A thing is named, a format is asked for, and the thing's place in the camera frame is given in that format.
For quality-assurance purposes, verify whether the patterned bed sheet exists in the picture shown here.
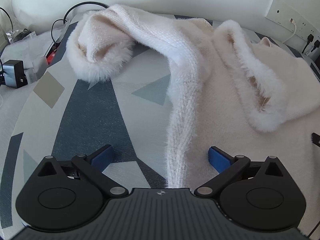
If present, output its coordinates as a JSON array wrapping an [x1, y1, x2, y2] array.
[[0, 17, 320, 229]]

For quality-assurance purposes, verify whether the black cable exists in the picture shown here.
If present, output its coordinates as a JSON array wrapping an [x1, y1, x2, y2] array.
[[51, 0, 111, 45]]

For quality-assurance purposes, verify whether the grey power adapter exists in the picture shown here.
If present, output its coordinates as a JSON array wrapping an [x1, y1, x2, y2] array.
[[1, 60, 28, 88]]

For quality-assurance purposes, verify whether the white fuzzy knit sweater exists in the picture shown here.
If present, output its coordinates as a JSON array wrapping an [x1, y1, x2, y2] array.
[[66, 3, 320, 189]]

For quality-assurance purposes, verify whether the white wall socket panel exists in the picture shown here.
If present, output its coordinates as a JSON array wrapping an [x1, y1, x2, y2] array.
[[265, 0, 319, 41]]

